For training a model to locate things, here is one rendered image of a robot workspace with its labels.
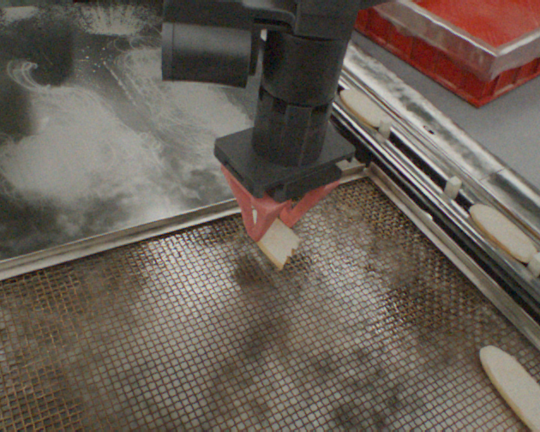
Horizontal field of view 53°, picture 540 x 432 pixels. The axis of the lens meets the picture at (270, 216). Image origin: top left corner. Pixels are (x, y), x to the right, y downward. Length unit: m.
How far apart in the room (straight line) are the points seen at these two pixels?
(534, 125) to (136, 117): 0.60
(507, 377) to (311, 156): 0.26
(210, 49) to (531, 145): 0.63
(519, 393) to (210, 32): 0.38
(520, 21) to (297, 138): 0.84
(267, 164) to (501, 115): 0.58
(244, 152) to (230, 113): 0.31
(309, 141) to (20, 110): 0.42
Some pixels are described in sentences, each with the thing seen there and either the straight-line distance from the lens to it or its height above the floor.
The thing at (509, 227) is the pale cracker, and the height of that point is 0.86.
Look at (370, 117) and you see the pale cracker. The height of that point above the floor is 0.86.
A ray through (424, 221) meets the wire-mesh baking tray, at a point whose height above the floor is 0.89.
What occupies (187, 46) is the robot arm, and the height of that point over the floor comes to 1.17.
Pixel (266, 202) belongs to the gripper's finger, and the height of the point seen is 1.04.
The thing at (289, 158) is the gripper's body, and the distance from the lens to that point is 0.42.
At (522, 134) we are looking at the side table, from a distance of 0.92.
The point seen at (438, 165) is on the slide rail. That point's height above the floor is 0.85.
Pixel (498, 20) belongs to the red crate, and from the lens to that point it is 1.19.
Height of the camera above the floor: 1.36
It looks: 49 degrees down
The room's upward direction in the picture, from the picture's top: straight up
